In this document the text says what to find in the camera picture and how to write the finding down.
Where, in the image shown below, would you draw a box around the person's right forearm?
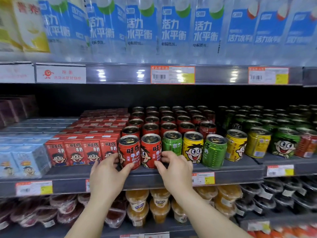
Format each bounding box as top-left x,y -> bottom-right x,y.
171,190 -> 251,238

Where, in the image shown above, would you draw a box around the person's left hand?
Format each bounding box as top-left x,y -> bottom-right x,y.
89,152 -> 135,204

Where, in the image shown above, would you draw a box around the white mascot shelf sign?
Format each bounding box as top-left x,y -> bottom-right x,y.
0,63 -> 36,84
35,63 -> 87,84

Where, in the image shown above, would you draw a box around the rows of red cans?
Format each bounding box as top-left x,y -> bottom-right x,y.
121,105 -> 218,140

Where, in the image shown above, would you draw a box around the rows of green cans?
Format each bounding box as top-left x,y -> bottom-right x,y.
218,104 -> 317,160

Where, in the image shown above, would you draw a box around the stack of red cartons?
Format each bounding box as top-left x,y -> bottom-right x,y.
45,107 -> 131,168

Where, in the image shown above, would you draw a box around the group of yellow jelly cups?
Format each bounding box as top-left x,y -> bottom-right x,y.
125,184 -> 244,227

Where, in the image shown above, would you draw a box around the group of black jelly cups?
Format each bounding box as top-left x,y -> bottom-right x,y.
235,176 -> 317,216

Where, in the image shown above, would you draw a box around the stack of pink cartons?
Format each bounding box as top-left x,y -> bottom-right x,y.
0,95 -> 40,129

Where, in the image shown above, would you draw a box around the person's left forearm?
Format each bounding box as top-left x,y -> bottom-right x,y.
65,195 -> 124,238

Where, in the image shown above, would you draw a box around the row of blue label bottles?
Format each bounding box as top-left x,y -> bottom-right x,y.
37,0 -> 317,67

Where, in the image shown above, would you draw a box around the grey metal shelf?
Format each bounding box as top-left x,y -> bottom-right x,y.
0,210 -> 273,238
0,61 -> 317,88
0,156 -> 317,198

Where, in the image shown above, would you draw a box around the group of red jelly cups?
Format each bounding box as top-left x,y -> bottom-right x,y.
0,193 -> 127,229

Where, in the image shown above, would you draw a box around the stack of blue cartons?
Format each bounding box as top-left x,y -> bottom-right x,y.
0,117 -> 80,179

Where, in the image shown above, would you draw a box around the row of yellow juice bottles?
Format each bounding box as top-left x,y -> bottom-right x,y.
0,0 -> 51,54

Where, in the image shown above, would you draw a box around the person's right hand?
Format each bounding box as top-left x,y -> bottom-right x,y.
154,150 -> 194,200

